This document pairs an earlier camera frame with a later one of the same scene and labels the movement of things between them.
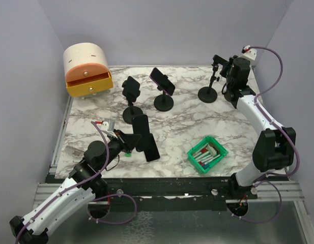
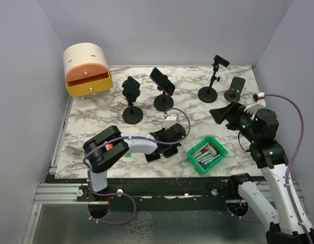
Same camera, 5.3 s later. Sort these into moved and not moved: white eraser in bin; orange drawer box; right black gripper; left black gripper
Moved: right black gripper; left black gripper
Not moved: white eraser in bin; orange drawer box
